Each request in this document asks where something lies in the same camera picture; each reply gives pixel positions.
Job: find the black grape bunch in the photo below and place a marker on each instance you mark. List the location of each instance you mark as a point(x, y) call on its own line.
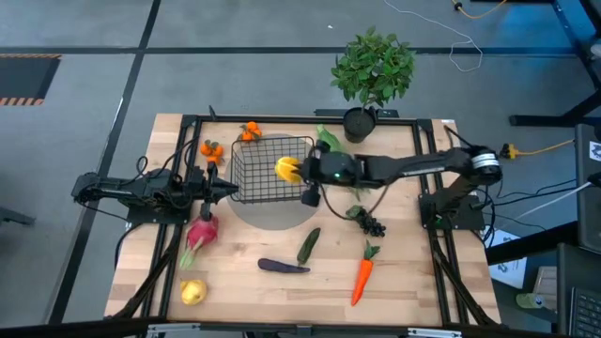
point(371, 225)

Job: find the pink dragon fruit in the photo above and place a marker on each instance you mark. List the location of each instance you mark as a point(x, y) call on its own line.
point(202, 232)

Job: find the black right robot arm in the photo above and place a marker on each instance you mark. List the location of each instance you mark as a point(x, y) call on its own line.
point(422, 164)

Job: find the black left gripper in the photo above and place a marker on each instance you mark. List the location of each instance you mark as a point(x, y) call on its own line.
point(206, 185)

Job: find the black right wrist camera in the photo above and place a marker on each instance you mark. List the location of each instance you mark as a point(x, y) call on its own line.
point(311, 196)

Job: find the green corn husk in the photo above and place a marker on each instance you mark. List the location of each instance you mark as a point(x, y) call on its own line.
point(328, 138)

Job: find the orange tangerine cluster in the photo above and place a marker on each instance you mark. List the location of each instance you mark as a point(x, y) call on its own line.
point(251, 130)
point(212, 150)

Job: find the black aluminium table frame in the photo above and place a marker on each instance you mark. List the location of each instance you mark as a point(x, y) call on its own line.
point(305, 118)

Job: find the yellow star fruit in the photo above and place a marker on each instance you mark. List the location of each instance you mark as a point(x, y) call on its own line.
point(286, 170)

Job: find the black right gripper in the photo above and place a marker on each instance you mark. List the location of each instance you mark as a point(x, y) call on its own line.
point(335, 166)

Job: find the white paper sheets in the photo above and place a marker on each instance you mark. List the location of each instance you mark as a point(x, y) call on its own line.
point(509, 263)

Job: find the potted green plant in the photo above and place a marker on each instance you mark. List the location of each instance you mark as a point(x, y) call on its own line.
point(373, 66)

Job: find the black desk frame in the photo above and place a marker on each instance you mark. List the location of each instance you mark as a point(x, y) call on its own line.
point(575, 42)

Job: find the dark purple eggplant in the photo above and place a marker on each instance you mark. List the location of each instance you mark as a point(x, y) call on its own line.
point(279, 266)

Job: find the black laptop keyboard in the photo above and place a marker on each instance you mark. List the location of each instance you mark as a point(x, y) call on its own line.
point(584, 310)

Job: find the orange carrot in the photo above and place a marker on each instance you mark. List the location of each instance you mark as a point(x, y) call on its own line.
point(362, 277)

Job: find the hazard striped floor mat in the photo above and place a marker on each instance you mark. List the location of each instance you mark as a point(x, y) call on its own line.
point(26, 77)

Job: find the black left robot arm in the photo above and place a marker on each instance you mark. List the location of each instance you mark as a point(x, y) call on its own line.
point(141, 188)

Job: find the dark green cucumber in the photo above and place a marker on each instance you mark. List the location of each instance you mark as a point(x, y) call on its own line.
point(308, 246)

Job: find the yellow pear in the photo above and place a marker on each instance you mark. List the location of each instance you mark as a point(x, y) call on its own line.
point(193, 292)

